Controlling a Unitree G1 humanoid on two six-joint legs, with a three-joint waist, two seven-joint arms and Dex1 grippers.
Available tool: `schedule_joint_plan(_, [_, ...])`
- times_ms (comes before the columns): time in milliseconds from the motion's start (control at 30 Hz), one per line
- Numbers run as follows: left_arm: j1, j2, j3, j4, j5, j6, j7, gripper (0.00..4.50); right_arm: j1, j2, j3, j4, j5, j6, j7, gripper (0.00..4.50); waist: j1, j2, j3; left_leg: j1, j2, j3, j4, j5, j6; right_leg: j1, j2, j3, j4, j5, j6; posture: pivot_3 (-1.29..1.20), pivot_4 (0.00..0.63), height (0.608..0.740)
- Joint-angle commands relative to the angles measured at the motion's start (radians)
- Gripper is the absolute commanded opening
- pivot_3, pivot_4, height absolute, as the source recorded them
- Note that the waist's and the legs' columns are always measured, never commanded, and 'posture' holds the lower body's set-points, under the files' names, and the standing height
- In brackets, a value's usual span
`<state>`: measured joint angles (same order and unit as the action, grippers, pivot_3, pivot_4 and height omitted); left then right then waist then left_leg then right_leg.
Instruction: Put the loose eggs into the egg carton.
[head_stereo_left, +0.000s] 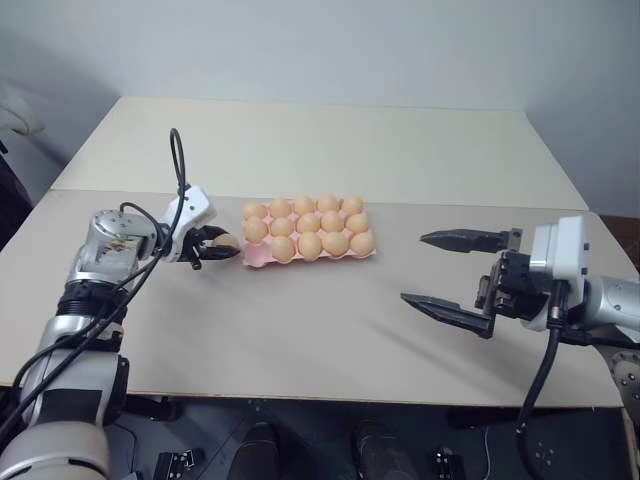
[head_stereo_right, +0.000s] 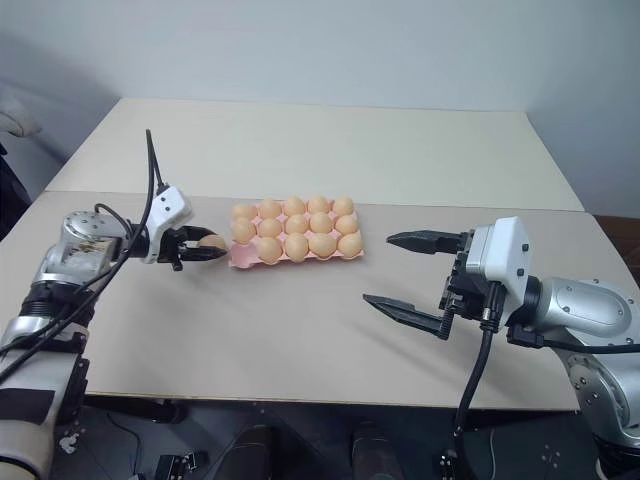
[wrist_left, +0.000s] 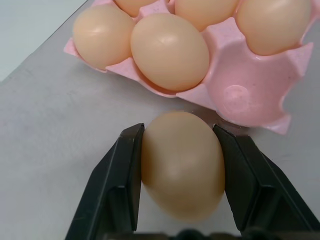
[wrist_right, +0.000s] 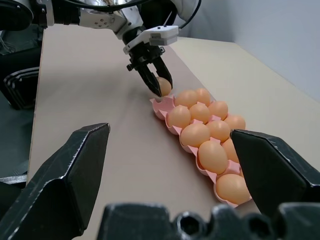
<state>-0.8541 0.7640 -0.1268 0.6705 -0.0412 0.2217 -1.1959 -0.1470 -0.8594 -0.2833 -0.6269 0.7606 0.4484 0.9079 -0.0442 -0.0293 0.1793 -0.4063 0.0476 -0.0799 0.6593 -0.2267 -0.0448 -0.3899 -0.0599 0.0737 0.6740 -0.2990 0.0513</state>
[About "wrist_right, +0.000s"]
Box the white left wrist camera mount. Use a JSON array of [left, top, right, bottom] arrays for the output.
[[123, 24, 180, 55]]

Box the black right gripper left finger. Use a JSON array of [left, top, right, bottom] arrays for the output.
[[0, 122, 111, 240]]

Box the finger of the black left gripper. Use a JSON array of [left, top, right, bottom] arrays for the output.
[[152, 58, 174, 89], [136, 65, 163, 97]]

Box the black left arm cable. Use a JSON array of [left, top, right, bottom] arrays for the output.
[[163, 0, 202, 29]]

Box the pink plastic egg tray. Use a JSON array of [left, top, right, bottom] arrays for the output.
[[149, 94, 253, 208]]

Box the white robot body shell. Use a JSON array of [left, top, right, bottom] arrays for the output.
[[172, 0, 201, 27]]

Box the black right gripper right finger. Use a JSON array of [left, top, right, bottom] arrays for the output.
[[229, 128, 320, 216]]

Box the tan plastic egg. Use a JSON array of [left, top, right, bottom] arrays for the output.
[[154, 76, 173, 96], [221, 138, 241, 163], [206, 119, 231, 143], [223, 114, 247, 131], [174, 89, 199, 109], [189, 102, 211, 124], [167, 106, 192, 128], [215, 173, 252, 205], [180, 123, 211, 148], [198, 140, 229, 175], [207, 100, 229, 121], [195, 87, 212, 107]]

